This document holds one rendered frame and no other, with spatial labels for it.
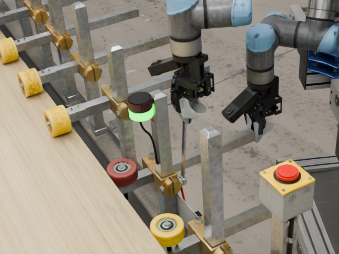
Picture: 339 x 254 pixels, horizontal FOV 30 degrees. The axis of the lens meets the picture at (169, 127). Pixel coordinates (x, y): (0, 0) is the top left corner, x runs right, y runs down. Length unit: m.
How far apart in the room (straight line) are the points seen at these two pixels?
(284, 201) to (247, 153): 2.05
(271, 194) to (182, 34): 0.50
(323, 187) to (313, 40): 1.04
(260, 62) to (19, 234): 0.75
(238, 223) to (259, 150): 1.58
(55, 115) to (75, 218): 0.36
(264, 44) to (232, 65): 2.20
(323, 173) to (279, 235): 1.53
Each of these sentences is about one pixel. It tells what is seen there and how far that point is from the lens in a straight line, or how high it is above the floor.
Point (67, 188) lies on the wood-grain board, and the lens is 1.64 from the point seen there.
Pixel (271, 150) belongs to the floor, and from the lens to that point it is 3.16.
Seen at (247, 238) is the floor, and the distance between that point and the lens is 2.72.
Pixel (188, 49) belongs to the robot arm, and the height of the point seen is 1.23.
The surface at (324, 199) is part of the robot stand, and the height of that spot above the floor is 0.21.
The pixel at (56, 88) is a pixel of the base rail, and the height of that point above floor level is 0.70.
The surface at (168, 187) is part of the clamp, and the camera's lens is 1.66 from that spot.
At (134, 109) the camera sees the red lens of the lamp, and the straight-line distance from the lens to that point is 1.51.
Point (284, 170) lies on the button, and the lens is 1.12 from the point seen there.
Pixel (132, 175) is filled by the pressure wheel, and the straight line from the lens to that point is 1.64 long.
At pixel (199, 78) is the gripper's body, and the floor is 1.16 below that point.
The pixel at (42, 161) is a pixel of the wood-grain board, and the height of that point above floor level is 0.90.
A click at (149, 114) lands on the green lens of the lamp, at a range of 1.52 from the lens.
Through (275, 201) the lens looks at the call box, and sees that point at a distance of 1.12.
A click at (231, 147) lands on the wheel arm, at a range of 1.81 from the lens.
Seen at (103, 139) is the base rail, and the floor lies 0.70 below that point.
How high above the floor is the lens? 1.95
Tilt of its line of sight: 36 degrees down
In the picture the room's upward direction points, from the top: 5 degrees counter-clockwise
